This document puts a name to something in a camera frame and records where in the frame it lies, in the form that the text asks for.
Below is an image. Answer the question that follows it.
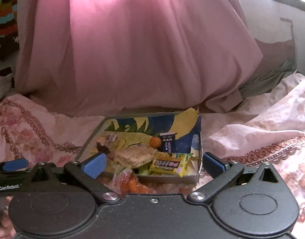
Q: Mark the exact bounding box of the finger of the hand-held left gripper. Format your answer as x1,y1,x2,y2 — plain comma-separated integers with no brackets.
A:
0,158,29,173

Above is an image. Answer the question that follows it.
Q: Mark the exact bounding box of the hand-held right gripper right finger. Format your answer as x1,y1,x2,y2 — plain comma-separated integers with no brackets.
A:
187,152,284,203

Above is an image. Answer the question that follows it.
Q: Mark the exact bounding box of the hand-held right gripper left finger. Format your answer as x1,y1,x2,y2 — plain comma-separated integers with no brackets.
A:
25,152,121,203

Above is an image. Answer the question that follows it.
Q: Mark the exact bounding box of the clear grain bar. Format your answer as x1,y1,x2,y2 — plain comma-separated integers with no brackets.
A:
113,146,158,169

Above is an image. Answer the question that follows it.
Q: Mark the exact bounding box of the clear bag of orange snacks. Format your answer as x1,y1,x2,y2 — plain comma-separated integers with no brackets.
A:
112,167,153,195

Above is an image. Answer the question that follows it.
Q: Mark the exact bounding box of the yellow packet with black label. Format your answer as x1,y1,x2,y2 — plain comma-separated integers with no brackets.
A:
149,152,193,178

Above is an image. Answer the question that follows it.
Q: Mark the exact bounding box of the grey cardboard box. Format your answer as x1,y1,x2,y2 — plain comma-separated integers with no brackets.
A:
75,108,203,183

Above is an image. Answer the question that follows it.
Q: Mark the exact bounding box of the dark blue snack packet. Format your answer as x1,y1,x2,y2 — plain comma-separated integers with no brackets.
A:
160,132,177,153

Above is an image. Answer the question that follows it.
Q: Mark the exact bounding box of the yellow blue printed paper liner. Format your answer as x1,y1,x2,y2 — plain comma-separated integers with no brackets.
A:
90,108,201,175

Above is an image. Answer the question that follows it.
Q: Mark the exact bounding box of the grey pillow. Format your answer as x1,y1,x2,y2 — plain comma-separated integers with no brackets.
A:
0,67,15,104

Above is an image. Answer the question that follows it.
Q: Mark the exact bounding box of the grey green cloth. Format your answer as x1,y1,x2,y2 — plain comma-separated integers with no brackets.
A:
238,57,297,102

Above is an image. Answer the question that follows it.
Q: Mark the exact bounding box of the pink curtain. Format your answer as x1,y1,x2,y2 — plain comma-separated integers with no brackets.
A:
14,0,264,117

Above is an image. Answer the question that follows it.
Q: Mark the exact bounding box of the dark printed bag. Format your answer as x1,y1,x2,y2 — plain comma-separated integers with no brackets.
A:
0,0,20,61

